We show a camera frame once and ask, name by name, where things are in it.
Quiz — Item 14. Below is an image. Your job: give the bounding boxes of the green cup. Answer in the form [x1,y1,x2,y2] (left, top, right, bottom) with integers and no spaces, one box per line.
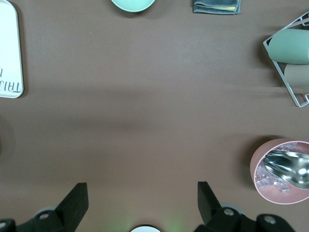
[267,29,309,65]

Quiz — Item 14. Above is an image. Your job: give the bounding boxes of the pink bowl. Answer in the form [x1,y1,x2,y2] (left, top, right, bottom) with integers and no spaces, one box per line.
[250,138,309,205]

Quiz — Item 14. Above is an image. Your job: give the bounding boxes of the white wire cup rack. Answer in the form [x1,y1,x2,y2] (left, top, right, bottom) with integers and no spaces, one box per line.
[263,9,309,108]

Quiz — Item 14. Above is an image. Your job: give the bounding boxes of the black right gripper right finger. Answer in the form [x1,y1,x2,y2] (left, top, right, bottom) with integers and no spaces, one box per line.
[194,181,295,232]

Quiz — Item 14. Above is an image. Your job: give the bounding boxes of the beige cup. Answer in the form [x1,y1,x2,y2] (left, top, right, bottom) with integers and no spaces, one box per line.
[283,63,309,89]

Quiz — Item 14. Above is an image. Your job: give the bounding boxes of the clear ice cubes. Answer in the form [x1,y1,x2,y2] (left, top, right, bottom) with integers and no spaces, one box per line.
[255,142,298,194]

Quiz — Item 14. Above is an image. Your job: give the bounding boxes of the grey folded cloth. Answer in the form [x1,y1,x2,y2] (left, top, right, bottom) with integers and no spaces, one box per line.
[193,0,241,15]

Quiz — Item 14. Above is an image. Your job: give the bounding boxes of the metal scoop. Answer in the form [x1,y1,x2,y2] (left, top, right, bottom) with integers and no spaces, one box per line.
[262,148,309,190]

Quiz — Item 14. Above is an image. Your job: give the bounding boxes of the beige bear print tray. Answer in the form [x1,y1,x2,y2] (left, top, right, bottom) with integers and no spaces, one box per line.
[0,0,25,99]

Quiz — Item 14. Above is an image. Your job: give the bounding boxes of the green bowl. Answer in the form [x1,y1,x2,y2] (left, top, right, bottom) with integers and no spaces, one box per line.
[110,0,156,13]

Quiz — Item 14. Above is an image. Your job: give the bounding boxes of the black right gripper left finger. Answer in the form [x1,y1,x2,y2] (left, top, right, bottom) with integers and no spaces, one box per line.
[0,182,89,232]

